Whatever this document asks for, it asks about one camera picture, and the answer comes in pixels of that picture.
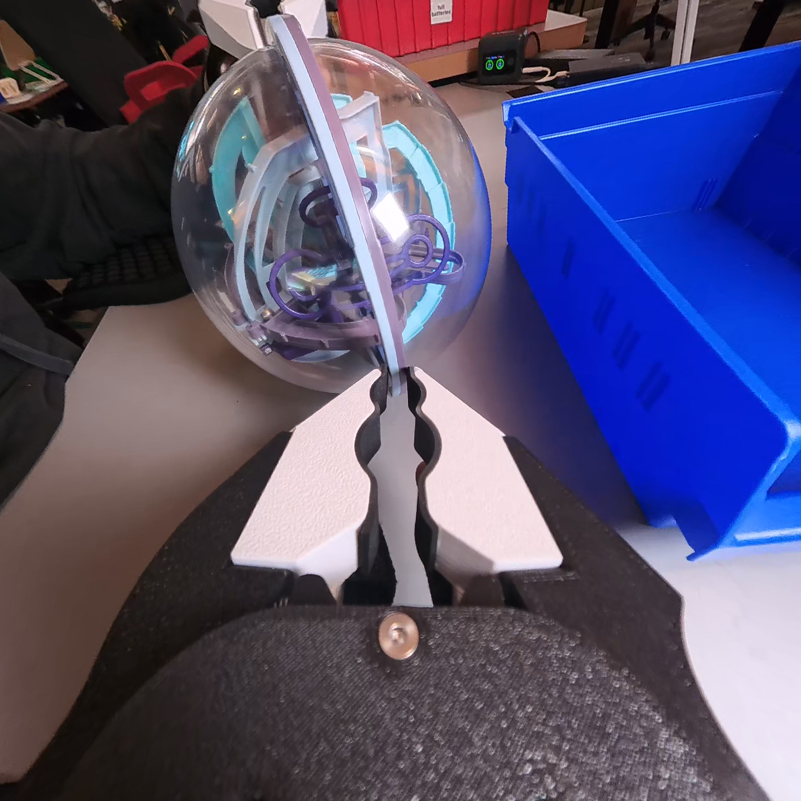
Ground red plastic bin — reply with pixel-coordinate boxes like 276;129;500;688
328;0;552;58

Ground black charger green display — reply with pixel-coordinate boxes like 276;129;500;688
477;29;528;86

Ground clear maze ball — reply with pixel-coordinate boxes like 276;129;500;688
171;14;492;398

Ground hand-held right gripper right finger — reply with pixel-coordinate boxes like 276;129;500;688
410;366;565;603

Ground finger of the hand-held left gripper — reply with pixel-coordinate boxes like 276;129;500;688
282;0;330;40
199;0;271;50

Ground black armrest pad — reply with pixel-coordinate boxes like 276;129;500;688
63;234;196;312

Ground black power brick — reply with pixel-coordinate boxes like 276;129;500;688
565;51;650;86

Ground person's left forearm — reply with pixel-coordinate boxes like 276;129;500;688
0;94;210;284

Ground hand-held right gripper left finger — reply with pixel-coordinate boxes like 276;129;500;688
229;368;384;603

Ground blue plastic bin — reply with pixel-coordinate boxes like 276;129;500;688
502;43;801;561

